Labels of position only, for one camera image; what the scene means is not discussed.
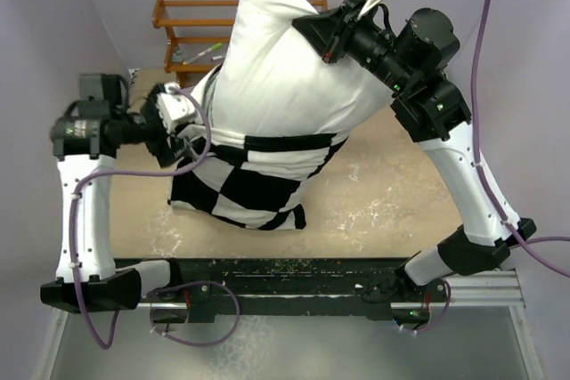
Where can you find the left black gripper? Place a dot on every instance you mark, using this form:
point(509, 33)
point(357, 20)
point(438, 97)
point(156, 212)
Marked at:
point(159, 148)

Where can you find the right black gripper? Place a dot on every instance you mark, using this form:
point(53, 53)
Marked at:
point(333, 32)

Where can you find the white pillow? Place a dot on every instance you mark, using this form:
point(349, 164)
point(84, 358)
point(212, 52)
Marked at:
point(273, 83)

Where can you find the black white checkered pillowcase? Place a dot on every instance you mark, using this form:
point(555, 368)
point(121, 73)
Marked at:
point(260, 162)

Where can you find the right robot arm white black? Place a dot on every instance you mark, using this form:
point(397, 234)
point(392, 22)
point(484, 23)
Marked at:
point(435, 115)

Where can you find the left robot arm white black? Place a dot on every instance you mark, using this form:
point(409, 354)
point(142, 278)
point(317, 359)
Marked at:
point(86, 139)

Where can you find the green cap marker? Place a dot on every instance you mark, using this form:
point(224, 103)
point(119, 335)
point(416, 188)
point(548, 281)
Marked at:
point(190, 60)

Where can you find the wooden shelf rack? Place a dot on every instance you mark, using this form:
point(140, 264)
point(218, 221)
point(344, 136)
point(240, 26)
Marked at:
point(194, 25)

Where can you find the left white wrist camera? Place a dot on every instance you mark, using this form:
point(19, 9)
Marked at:
point(175, 108)

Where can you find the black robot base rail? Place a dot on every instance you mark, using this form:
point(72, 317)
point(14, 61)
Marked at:
point(360, 287)

